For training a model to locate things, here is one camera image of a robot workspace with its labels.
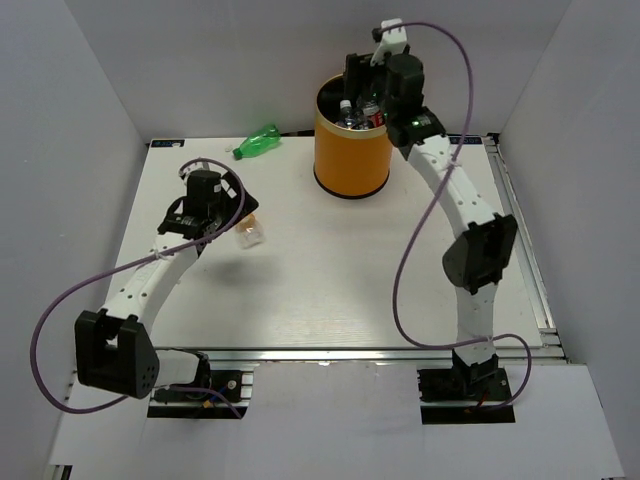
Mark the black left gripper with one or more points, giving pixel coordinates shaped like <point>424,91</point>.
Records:
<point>233,202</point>

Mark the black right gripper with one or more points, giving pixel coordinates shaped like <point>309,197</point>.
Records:
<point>356,68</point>

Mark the red label clear bottle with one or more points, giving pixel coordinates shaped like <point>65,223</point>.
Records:
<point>373,114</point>

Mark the orange cap clear bottle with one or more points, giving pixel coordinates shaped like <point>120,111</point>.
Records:
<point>249,232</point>

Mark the green plastic bottle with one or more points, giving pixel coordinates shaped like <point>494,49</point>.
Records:
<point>259,142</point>

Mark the blue cap clear bottle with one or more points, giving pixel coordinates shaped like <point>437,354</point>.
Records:
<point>349,117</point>

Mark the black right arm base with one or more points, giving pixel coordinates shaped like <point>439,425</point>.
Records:
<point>444,400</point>

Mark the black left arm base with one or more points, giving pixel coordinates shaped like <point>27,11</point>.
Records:
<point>210,387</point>

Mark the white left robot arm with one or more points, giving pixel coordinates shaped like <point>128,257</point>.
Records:
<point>114,351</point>

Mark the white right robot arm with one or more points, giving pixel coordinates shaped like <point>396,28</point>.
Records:
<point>483,238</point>

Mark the orange cylindrical bin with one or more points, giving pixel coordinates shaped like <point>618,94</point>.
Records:
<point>348,164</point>

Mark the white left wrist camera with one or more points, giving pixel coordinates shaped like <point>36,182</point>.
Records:
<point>191,166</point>

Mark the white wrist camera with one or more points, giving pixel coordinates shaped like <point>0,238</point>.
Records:
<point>191,166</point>
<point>391,39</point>

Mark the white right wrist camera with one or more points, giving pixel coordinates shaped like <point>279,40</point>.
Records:
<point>391,39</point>

